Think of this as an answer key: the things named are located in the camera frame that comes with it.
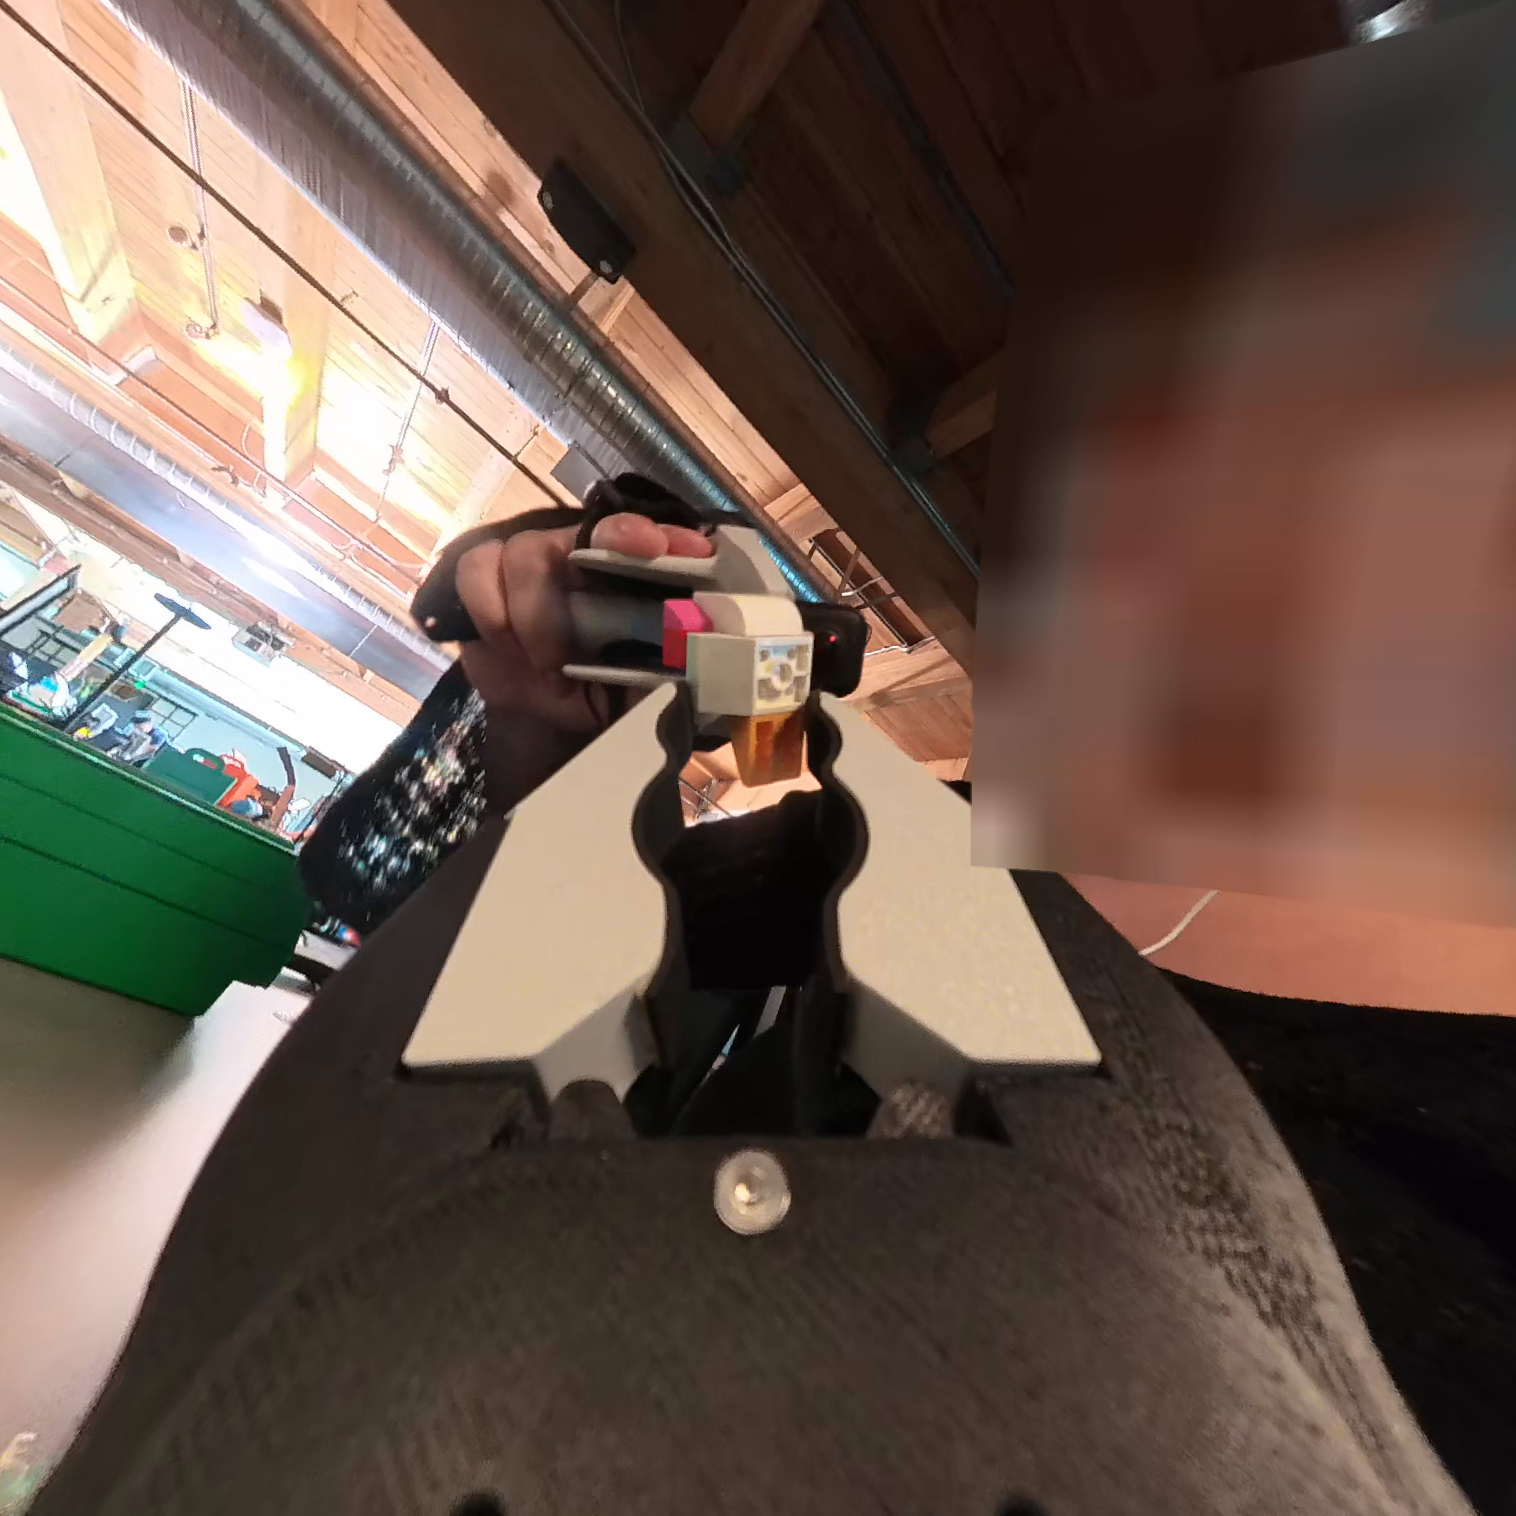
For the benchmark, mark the person's black sweater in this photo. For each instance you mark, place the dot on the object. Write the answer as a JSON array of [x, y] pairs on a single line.
[[1398, 1186]]

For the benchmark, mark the green plastic bin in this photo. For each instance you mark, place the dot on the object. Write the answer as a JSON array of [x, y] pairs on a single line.
[[117, 875]]

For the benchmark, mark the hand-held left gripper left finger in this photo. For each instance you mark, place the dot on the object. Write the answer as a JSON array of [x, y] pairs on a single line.
[[558, 935]]

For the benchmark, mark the black ceiling box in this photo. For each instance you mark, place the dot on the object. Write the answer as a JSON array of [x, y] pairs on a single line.
[[589, 221]]

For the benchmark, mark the person's right hand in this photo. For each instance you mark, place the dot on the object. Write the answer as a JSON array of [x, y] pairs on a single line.
[[517, 616]]

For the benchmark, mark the black floor stand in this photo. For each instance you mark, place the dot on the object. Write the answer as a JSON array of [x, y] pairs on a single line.
[[180, 607]]

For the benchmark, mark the small white lego assembly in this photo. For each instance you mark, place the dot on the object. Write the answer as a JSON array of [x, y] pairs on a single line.
[[758, 674]]

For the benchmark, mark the spiral metal ventilation duct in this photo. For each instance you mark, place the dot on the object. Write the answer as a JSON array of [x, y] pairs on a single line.
[[558, 343]]

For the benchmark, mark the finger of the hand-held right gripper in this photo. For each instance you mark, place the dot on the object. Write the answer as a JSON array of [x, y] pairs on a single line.
[[746, 563]]

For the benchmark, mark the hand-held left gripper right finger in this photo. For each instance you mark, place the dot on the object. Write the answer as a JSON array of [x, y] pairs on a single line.
[[947, 935]]

